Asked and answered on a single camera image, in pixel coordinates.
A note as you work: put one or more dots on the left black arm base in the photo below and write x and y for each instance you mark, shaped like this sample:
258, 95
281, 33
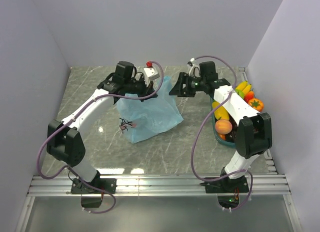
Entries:
92, 194

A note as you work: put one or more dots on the orange fake peach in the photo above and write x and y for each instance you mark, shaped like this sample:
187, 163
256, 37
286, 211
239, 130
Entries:
223, 126

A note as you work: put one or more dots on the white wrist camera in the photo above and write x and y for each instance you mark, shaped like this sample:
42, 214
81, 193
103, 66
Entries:
192, 67
150, 72

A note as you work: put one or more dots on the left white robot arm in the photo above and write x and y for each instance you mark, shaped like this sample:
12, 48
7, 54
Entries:
65, 138

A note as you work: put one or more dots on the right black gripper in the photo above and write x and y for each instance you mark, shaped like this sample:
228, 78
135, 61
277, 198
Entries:
177, 90

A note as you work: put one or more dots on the teal plastic fruit basket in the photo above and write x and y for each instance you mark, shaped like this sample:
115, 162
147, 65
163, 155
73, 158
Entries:
225, 143

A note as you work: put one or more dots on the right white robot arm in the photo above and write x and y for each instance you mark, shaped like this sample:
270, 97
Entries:
254, 129

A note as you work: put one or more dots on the yellow fake bananas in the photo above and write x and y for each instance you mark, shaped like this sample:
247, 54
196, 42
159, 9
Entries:
244, 87

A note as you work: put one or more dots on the orange fake persimmon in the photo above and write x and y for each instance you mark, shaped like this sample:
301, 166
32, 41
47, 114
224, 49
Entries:
256, 104

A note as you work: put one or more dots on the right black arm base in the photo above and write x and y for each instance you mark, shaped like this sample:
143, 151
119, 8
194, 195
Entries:
228, 191

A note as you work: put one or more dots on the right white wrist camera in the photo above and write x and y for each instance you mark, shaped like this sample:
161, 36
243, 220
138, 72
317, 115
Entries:
192, 67

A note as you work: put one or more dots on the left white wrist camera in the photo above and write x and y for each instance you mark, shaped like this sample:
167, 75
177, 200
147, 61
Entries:
150, 72

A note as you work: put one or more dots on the small orange fake fruit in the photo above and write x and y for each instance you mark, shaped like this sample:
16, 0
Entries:
223, 137

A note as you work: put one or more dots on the green fake apple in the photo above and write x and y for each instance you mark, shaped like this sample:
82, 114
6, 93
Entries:
240, 93

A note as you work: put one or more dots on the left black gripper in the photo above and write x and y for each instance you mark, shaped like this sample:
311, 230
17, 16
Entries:
148, 87

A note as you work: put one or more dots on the yellow fake mango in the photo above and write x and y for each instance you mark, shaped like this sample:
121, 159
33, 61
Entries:
220, 113

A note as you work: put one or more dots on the light blue plastic bag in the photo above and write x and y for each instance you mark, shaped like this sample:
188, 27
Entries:
140, 121

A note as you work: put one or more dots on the red orange fake pepper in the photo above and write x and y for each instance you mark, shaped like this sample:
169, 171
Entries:
249, 96

